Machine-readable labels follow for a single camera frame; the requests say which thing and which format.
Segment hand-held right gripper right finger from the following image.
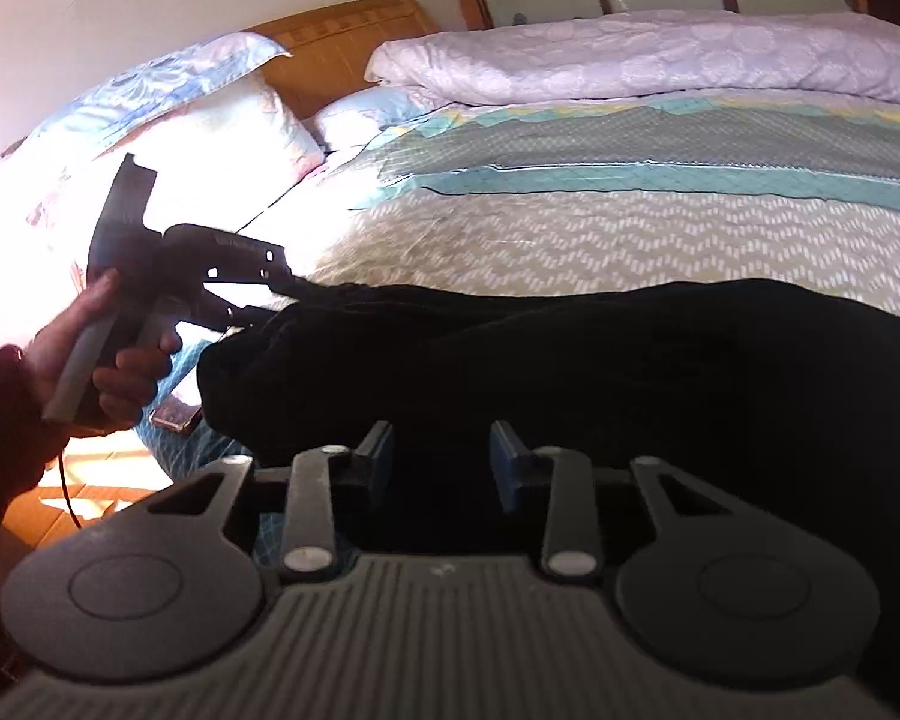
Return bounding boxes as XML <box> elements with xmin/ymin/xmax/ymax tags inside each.
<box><xmin>489</xmin><ymin>420</ymin><xmax>751</xmax><ymax>578</ymax></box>

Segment white pink pillow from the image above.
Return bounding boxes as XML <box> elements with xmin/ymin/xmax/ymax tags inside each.
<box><xmin>0</xmin><ymin>82</ymin><xmax>327</xmax><ymax>293</ymax></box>

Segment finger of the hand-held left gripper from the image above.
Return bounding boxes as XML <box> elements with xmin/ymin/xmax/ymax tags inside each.
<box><xmin>187</xmin><ymin>291</ymin><xmax>280</xmax><ymax>335</ymax></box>
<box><xmin>166</xmin><ymin>223</ymin><xmax>305</xmax><ymax>297</ymax></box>

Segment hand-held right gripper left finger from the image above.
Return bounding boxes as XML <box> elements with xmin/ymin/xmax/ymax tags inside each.
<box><xmin>144</xmin><ymin>420</ymin><xmax>396</xmax><ymax>575</ymax></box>

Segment smartphone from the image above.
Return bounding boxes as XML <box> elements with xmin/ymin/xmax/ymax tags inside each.
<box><xmin>150</xmin><ymin>400</ymin><xmax>204</xmax><ymax>435</ymax></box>

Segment light blue pillow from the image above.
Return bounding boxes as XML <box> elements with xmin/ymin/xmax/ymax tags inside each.
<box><xmin>304</xmin><ymin>86</ymin><xmax>437</xmax><ymax>155</ymax></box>

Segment person's left forearm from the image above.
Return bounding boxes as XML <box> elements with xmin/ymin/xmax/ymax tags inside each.
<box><xmin>0</xmin><ymin>343</ymin><xmax>62</xmax><ymax>557</ymax></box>

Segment lavender duvet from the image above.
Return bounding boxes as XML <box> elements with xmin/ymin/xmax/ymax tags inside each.
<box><xmin>365</xmin><ymin>11</ymin><xmax>900</xmax><ymax>110</ymax></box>

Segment blue floral pillow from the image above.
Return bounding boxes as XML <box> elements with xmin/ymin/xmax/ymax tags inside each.
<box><xmin>0</xmin><ymin>31</ymin><xmax>293</xmax><ymax>166</ymax></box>

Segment wooden headboard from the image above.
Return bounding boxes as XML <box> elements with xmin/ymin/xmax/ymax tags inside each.
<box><xmin>244</xmin><ymin>0</ymin><xmax>441</xmax><ymax>122</ymax></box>

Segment person's left hand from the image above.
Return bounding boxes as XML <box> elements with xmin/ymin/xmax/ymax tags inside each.
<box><xmin>24</xmin><ymin>268</ymin><xmax>185</xmax><ymax>437</ymax></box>

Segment black pants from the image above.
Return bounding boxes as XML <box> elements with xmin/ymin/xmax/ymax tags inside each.
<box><xmin>195</xmin><ymin>279</ymin><xmax>900</xmax><ymax>695</ymax></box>

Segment black cable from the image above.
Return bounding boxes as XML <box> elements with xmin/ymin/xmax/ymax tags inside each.
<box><xmin>51</xmin><ymin>448</ymin><xmax>85</xmax><ymax>532</ymax></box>

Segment patterned quilted bedspread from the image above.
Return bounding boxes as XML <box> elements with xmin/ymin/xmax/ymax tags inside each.
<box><xmin>139</xmin><ymin>86</ymin><xmax>900</xmax><ymax>567</ymax></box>

